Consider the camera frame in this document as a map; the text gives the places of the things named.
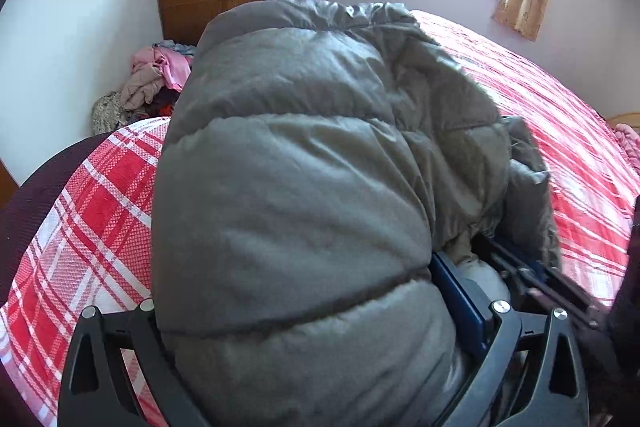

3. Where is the pile of clothes on floor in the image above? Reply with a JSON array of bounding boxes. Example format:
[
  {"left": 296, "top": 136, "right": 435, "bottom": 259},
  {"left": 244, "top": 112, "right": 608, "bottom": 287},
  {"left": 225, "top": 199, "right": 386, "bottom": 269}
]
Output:
[{"left": 91, "top": 40, "right": 196, "bottom": 135}]

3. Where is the grey puffer jacket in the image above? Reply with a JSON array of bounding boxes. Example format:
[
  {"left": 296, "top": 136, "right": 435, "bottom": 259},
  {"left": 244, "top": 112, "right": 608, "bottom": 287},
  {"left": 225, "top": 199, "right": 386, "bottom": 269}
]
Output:
[{"left": 151, "top": 0, "right": 561, "bottom": 426}]

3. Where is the pink plaid pillow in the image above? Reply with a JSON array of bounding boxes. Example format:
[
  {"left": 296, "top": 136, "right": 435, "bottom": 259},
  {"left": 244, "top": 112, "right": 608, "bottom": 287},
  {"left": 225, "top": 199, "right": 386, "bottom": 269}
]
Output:
[{"left": 613, "top": 124, "right": 640, "bottom": 174}]

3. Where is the red white plaid bedsheet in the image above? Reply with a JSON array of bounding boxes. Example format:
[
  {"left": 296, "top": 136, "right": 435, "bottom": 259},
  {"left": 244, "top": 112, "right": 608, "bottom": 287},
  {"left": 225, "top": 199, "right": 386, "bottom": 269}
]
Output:
[{"left": 1, "top": 12, "right": 639, "bottom": 426}]

